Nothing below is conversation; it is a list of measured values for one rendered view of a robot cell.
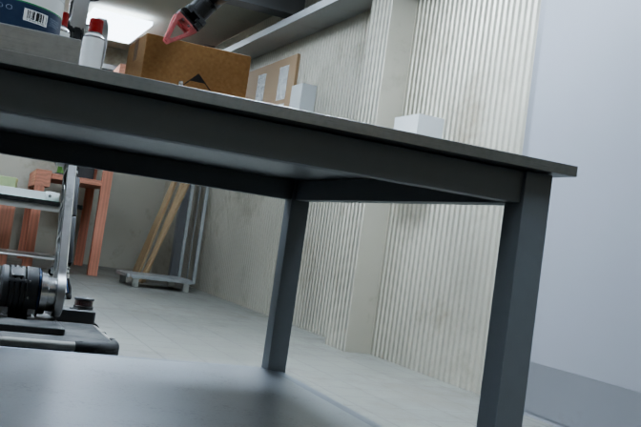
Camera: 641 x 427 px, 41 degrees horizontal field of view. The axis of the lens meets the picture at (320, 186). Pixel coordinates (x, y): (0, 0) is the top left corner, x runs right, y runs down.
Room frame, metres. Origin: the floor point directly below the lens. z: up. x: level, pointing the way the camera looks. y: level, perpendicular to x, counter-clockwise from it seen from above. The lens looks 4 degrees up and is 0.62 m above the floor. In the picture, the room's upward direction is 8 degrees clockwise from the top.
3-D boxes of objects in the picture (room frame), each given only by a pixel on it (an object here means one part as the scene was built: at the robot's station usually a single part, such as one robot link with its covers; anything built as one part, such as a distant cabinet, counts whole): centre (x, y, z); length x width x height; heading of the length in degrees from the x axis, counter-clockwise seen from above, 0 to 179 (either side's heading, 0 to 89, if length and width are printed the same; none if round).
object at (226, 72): (2.47, 0.43, 0.99); 0.30 x 0.24 x 0.27; 114
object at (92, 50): (2.07, 0.59, 0.98); 0.05 x 0.05 x 0.20
